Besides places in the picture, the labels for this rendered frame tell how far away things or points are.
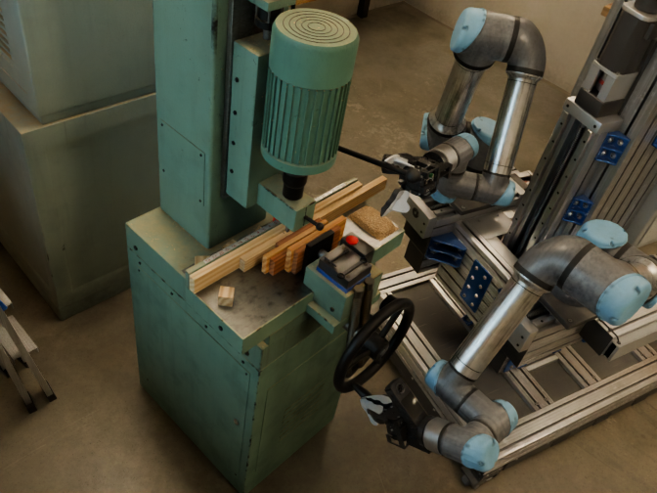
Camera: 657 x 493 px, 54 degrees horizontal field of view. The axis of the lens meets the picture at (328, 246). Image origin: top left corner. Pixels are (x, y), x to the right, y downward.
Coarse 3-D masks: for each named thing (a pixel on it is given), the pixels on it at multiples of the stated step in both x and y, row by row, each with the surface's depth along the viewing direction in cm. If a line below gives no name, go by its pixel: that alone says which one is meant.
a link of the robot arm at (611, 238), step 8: (584, 224) 172; (592, 224) 171; (600, 224) 171; (608, 224) 172; (616, 224) 172; (584, 232) 170; (592, 232) 168; (600, 232) 168; (608, 232) 169; (616, 232) 169; (624, 232) 169; (592, 240) 167; (600, 240) 166; (608, 240) 166; (616, 240) 166; (624, 240) 166; (608, 248) 166; (616, 248) 166; (624, 248) 166; (616, 256) 166
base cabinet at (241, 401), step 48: (144, 288) 190; (144, 336) 208; (192, 336) 181; (336, 336) 188; (144, 384) 231; (192, 384) 197; (240, 384) 172; (288, 384) 181; (192, 432) 217; (240, 432) 187; (288, 432) 206; (240, 480) 205
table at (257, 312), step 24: (384, 240) 175; (216, 288) 154; (240, 288) 155; (264, 288) 156; (288, 288) 157; (216, 312) 148; (240, 312) 150; (264, 312) 151; (288, 312) 154; (312, 312) 158; (240, 336) 145; (264, 336) 151
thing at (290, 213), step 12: (264, 180) 159; (276, 180) 160; (264, 192) 158; (276, 192) 156; (264, 204) 161; (276, 204) 157; (288, 204) 154; (300, 204) 154; (312, 204) 156; (276, 216) 159; (288, 216) 155; (300, 216) 155; (312, 216) 160; (288, 228) 158
